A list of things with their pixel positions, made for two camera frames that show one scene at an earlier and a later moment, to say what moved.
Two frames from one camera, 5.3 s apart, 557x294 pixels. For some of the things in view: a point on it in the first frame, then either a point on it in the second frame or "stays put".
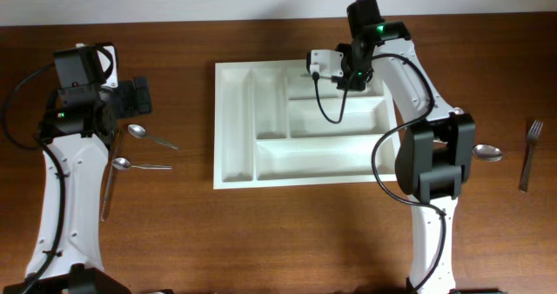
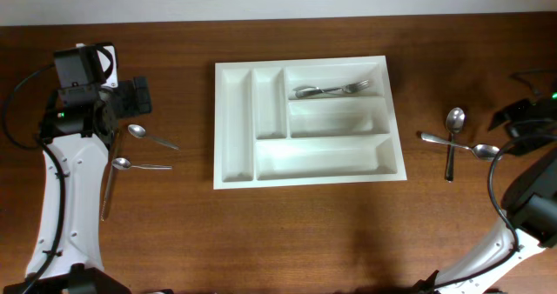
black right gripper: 358,83 to 509,113
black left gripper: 136,103 stays put
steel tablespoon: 487,153 stays put
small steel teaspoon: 122,164 stays put
